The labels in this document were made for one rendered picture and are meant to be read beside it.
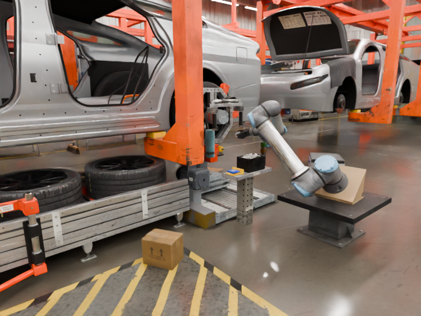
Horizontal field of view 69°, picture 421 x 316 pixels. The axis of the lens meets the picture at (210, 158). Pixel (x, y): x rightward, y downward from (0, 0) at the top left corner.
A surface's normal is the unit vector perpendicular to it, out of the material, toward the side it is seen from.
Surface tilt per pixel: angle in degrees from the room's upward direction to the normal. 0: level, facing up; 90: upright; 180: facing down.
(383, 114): 90
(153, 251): 90
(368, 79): 93
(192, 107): 90
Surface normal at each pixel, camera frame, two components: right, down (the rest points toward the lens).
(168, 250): -0.37, 0.21
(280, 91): -0.69, 0.13
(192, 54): 0.66, 0.15
